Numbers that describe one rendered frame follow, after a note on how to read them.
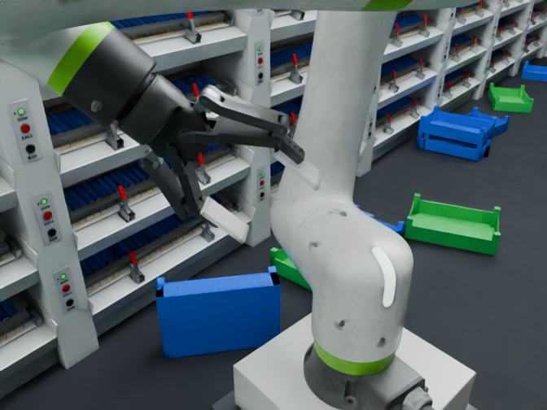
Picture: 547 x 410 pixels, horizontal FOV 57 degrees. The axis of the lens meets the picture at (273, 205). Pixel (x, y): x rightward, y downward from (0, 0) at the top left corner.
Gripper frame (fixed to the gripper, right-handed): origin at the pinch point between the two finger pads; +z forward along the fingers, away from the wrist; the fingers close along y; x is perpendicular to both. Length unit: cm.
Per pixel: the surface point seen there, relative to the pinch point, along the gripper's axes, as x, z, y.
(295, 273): -55, 49, 59
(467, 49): -244, 112, 15
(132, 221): -40, -1, 64
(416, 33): -184, 63, 16
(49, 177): -29, -23, 53
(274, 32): -96, 2, 25
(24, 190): -24, -25, 55
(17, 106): -30, -35, 42
